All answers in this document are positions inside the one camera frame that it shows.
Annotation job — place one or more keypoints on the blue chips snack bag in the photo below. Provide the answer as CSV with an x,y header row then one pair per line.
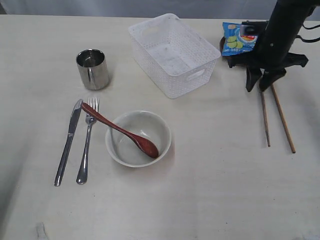
x,y
235,43

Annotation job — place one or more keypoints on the dark brown round plate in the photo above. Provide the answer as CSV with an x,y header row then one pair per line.
x,y
221,47

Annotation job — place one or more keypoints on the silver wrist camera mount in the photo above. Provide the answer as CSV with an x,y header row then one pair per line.
x,y
253,28

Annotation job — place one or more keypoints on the white perforated plastic basket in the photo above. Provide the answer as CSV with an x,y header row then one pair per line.
x,y
174,56

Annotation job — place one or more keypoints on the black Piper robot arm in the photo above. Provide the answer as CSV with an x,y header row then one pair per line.
x,y
288,17

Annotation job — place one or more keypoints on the grey backdrop curtain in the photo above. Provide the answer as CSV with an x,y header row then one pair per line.
x,y
188,9

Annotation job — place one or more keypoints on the white floral ceramic bowl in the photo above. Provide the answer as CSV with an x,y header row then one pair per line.
x,y
145,124

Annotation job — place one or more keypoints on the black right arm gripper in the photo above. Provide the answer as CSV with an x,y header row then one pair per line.
x,y
271,54

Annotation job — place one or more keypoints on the silver foil packet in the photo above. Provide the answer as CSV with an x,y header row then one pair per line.
x,y
92,67

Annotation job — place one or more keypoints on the wooden chopstick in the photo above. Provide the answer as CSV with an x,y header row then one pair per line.
x,y
283,120
265,118

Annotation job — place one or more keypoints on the brown wooden spoon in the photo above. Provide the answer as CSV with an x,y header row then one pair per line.
x,y
145,145

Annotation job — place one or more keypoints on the silver metal fork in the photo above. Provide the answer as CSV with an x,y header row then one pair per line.
x,y
82,175

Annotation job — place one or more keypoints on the silver table knife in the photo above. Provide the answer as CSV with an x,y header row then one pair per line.
x,y
74,118

